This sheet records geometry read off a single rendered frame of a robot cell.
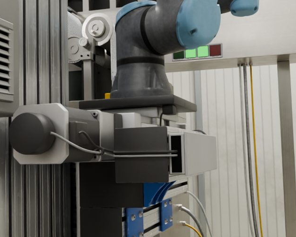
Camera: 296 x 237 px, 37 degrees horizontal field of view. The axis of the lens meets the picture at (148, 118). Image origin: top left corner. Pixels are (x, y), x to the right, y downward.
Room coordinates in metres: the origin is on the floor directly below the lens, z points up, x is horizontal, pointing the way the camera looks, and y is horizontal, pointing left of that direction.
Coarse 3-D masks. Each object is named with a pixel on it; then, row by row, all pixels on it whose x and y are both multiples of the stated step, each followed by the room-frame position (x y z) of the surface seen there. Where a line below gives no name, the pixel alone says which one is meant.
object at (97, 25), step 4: (96, 20) 1.92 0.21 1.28; (92, 24) 1.92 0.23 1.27; (96, 24) 1.92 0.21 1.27; (100, 24) 1.91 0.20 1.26; (88, 28) 1.92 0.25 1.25; (92, 28) 1.92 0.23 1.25; (96, 28) 1.92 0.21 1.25; (100, 28) 1.91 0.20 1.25; (104, 28) 1.92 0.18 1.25; (96, 32) 1.92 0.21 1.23; (100, 32) 1.91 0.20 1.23; (96, 36) 1.92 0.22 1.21; (100, 36) 1.93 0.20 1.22
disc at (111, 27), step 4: (88, 16) 1.95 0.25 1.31; (92, 16) 1.94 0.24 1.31; (104, 16) 1.93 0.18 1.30; (108, 16) 1.92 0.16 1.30; (88, 20) 1.95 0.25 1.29; (108, 20) 1.92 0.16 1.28; (84, 24) 1.95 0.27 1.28; (104, 24) 1.93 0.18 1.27; (112, 24) 1.92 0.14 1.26; (84, 28) 1.95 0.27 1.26; (112, 28) 1.92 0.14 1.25; (84, 32) 1.95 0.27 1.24; (112, 32) 1.92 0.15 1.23; (84, 36) 1.95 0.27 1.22; (108, 36) 1.92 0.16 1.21; (104, 40) 1.93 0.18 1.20; (108, 40) 1.93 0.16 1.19; (96, 44) 1.94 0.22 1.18; (100, 44) 1.93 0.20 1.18
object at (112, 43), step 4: (112, 40) 1.94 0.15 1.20; (112, 44) 1.94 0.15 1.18; (112, 48) 1.94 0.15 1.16; (112, 52) 1.93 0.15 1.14; (112, 56) 1.93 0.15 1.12; (112, 60) 1.93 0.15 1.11; (116, 60) 1.98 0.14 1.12; (112, 64) 1.93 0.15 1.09; (116, 64) 1.98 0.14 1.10; (112, 68) 1.93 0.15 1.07; (116, 68) 1.98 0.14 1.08; (116, 72) 1.98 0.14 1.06; (112, 76) 1.93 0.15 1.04
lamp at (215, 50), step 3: (213, 45) 2.13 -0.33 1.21; (216, 45) 2.13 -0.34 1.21; (219, 45) 2.12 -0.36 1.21; (210, 48) 2.13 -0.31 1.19; (213, 48) 2.13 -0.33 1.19; (216, 48) 2.13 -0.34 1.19; (219, 48) 2.12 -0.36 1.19; (210, 51) 2.13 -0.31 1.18; (213, 51) 2.13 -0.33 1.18; (216, 51) 2.13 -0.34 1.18; (219, 51) 2.12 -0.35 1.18; (210, 54) 2.13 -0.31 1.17; (213, 54) 2.13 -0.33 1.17; (216, 54) 2.13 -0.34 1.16; (219, 54) 2.12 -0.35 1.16
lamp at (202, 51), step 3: (198, 48) 2.15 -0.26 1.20; (201, 48) 2.14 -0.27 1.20; (204, 48) 2.14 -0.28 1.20; (207, 48) 2.14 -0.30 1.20; (198, 51) 2.15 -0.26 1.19; (201, 51) 2.15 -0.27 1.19; (204, 51) 2.14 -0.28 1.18; (207, 51) 2.14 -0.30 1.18; (198, 54) 2.15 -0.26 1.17; (201, 54) 2.15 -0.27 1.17; (204, 54) 2.14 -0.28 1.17; (207, 54) 2.14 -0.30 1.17
